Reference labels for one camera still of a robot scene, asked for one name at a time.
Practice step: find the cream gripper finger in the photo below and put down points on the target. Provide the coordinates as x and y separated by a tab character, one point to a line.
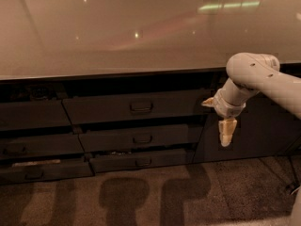
226	129
208	102

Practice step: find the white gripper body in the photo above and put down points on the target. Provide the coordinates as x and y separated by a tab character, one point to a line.
228	106

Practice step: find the dark grey drawer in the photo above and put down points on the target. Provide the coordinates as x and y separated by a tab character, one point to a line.
140	137
31	115
137	161
40	146
137	106
63	169

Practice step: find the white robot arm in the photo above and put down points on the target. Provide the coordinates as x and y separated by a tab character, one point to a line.
254	74

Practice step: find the objects in top left drawer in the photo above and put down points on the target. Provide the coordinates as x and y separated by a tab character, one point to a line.
30	93

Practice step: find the dark grey cabinet door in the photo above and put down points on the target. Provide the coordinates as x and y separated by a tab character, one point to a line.
263	129

